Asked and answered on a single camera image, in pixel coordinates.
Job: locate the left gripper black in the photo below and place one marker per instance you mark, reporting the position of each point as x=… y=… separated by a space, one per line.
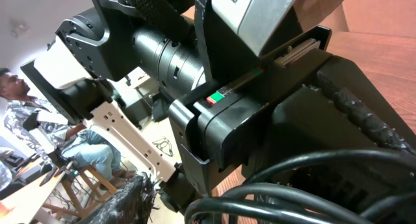
x=296 y=98

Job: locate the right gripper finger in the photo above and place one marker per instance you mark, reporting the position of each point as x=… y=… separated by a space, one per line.
x=130 y=205

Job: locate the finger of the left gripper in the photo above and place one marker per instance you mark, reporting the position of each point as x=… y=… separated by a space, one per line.
x=166 y=16

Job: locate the wooden stool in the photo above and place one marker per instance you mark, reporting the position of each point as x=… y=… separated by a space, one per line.
x=84 y=190

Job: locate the wooden desk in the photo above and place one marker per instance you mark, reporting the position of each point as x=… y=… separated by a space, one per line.
x=27 y=203

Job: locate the seated person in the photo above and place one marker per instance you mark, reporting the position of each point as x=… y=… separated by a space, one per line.
x=85 y=146

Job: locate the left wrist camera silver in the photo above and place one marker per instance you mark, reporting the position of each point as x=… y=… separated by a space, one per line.
x=253 y=21

